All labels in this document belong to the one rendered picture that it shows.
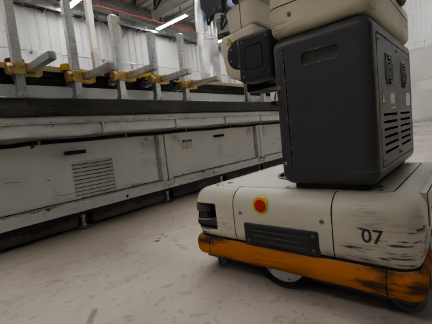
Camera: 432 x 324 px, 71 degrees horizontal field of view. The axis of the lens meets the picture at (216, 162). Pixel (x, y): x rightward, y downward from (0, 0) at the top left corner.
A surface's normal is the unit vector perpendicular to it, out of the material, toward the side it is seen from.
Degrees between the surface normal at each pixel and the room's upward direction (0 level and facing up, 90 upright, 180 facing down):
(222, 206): 90
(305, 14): 90
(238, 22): 90
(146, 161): 90
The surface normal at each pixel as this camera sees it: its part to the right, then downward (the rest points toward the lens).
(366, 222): -0.65, 0.14
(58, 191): 0.76, -0.02
